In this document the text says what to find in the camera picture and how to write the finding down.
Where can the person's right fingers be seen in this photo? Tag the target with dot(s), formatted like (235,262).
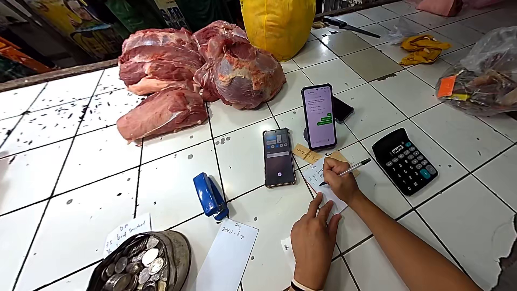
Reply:
(332,169)

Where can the yellow cloth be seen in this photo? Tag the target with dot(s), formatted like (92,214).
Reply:
(424,48)

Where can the black and white pen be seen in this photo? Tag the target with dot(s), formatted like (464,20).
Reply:
(355,167)

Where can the blue stapler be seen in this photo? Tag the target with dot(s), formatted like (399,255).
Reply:
(209,196)

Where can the person's right hand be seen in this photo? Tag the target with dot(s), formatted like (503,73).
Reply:
(342,184)

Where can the white paper with dense handwriting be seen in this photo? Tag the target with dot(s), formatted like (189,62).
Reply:
(129,230)

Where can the person's left thumb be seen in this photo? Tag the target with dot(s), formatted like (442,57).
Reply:
(334,227)

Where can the long white paper sheet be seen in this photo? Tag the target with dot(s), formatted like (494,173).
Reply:
(228,258)

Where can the blank brown paper piece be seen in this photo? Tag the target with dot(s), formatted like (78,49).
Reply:
(341,157)

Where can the large layered red meat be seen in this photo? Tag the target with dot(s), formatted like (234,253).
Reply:
(157,56)

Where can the clear plastic bag with contents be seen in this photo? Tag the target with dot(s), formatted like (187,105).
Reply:
(480,81)

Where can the person's left index finger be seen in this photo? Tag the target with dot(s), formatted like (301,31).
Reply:
(325,210)

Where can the black calculator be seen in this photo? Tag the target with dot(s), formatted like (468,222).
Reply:
(406,163)

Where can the pile of coins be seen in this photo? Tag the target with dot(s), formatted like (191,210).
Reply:
(141,264)

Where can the brown paper piece with writing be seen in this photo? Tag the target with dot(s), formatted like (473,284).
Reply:
(305,154)

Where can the small white paper slip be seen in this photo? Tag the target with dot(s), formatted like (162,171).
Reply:
(287,250)

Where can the black glossy smartphone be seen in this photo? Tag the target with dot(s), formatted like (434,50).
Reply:
(343,110)

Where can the smartphone with light chat screen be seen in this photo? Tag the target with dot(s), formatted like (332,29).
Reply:
(320,121)

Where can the person's right forearm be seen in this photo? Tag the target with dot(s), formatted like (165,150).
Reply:
(408,242)

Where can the dark green printed bag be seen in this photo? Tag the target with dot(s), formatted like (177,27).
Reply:
(137,14)

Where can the person's left middle finger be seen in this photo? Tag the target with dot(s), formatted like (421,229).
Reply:
(314,204)

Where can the smaller oblong red meat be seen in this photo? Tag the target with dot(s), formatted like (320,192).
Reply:
(165,111)

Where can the round worn coin container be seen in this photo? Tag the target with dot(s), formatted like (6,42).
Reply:
(179,254)

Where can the white handwritten note paper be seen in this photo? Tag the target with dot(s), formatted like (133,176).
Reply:
(318,173)

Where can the person's left hand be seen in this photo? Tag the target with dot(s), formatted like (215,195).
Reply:
(313,246)

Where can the crumpled clear plastic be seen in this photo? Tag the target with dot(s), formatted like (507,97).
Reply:
(400,31)

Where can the yellow sack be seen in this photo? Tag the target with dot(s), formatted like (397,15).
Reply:
(278,24)

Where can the pink meat block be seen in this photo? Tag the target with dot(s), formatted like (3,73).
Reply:
(440,6)

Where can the smartphone with dark screen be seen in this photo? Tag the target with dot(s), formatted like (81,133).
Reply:
(279,161)

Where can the yellow and dark printed poster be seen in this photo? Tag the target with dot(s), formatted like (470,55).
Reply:
(87,26)

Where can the large round red meat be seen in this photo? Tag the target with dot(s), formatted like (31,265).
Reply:
(246,68)

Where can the round dark phone stand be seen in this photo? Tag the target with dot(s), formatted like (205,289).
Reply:
(305,134)

